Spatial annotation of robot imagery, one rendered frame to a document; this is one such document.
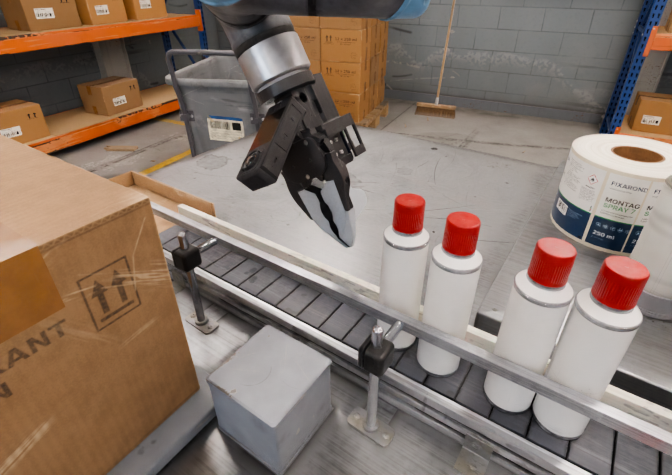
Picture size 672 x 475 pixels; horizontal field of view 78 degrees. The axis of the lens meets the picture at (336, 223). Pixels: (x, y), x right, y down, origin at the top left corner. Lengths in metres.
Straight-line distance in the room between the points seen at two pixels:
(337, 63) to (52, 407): 3.45
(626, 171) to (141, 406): 0.74
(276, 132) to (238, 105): 1.96
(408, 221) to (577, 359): 0.20
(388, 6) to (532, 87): 4.44
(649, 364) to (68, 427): 0.64
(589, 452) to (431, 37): 4.61
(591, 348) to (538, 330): 0.04
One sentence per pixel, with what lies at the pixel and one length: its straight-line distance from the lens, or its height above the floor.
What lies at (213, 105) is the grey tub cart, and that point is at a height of 0.66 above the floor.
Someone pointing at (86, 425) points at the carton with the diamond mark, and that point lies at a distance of 0.49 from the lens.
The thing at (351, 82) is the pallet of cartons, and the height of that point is 0.49.
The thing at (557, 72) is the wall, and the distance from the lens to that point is 4.80.
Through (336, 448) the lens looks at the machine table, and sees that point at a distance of 0.53.
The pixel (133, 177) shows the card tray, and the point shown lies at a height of 0.85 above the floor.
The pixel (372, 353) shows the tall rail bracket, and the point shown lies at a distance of 0.43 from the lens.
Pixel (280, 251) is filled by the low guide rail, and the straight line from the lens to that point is 0.66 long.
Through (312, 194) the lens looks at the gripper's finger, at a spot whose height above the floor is 1.06.
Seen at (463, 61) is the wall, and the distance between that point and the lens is 4.87.
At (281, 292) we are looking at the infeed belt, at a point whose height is 0.88.
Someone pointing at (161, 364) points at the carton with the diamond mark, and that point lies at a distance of 0.50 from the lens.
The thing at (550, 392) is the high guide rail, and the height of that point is 0.96.
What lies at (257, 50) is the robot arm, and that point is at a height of 1.22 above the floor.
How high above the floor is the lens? 1.29
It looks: 31 degrees down
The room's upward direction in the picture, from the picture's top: straight up
